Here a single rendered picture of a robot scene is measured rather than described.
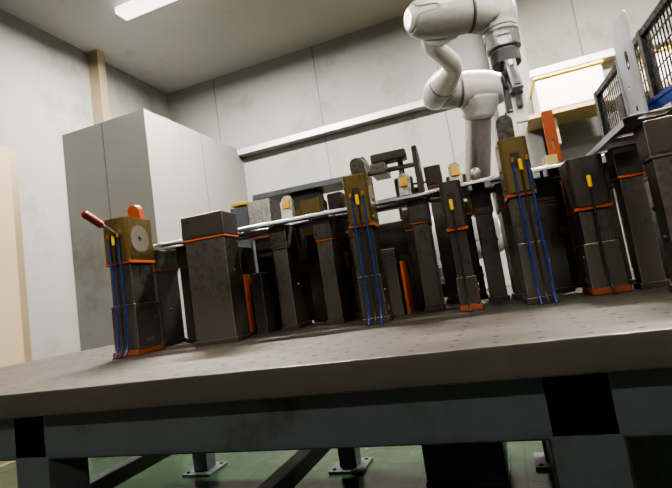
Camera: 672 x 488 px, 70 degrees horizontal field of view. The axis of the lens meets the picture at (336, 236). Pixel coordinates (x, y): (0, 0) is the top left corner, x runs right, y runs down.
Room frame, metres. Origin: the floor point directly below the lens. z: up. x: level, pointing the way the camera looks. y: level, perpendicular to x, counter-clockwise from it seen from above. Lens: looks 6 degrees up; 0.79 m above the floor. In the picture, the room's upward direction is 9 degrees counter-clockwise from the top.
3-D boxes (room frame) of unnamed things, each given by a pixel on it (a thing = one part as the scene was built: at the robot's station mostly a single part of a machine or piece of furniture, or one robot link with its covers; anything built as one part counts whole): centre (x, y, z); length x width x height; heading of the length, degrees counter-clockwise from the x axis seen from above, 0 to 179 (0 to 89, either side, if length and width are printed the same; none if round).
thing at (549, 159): (1.30, -0.62, 0.88); 0.04 x 0.04 x 0.37; 75
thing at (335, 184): (1.70, 0.08, 1.16); 0.37 x 0.14 x 0.02; 75
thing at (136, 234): (1.27, 0.56, 0.88); 0.14 x 0.09 x 0.36; 165
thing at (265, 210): (1.58, 0.22, 0.90); 0.13 x 0.08 x 0.41; 165
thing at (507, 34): (1.20, -0.51, 1.36); 0.09 x 0.09 x 0.06
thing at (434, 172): (1.47, -0.33, 0.91); 0.07 x 0.05 x 0.42; 165
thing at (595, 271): (0.98, -0.53, 0.84); 0.12 x 0.07 x 0.28; 165
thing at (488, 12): (1.20, -0.50, 1.47); 0.13 x 0.11 x 0.16; 95
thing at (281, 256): (1.37, 0.15, 0.84); 0.12 x 0.05 x 0.29; 165
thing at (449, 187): (1.07, -0.27, 0.84); 0.10 x 0.05 x 0.29; 165
